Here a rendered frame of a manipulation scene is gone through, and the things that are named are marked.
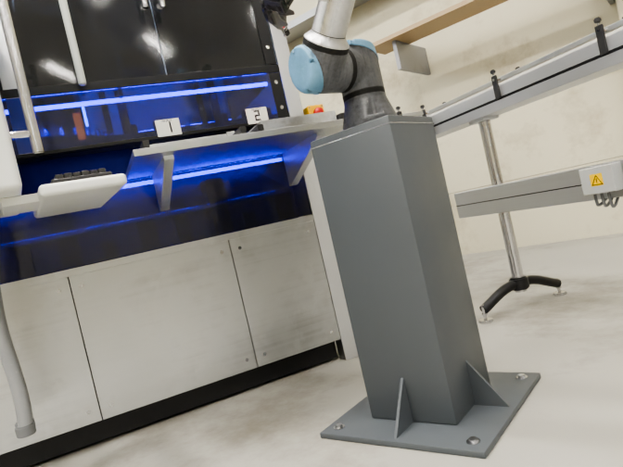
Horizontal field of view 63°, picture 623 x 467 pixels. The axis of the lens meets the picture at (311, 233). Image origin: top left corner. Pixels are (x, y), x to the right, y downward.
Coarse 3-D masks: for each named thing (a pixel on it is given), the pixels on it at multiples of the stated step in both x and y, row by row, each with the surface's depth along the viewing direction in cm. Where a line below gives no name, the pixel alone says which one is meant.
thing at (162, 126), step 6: (156, 120) 181; (162, 120) 182; (168, 120) 182; (174, 120) 183; (156, 126) 181; (162, 126) 182; (168, 126) 182; (174, 126) 183; (180, 126) 184; (162, 132) 181; (168, 132) 182; (174, 132) 183; (180, 132) 184
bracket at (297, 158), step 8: (312, 136) 171; (320, 136) 169; (304, 144) 178; (288, 152) 192; (296, 152) 186; (304, 152) 179; (288, 160) 194; (296, 160) 188; (304, 160) 181; (288, 168) 196; (296, 168) 189; (304, 168) 187; (288, 176) 198; (296, 176) 191
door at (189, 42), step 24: (168, 0) 186; (192, 0) 190; (216, 0) 193; (240, 0) 197; (168, 24) 186; (192, 24) 189; (216, 24) 193; (240, 24) 196; (168, 48) 185; (192, 48) 189; (216, 48) 192; (240, 48) 196; (168, 72) 185
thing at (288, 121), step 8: (320, 112) 164; (328, 112) 166; (264, 120) 157; (272, 120) 158; (280, 120) 159; (288, 120) 160; (296, 120) 161; (304, 120) 162; (312, 120) 163; (320, 120) 164; (328, 120) 165; (264, 128) 157; (272, 128) 158
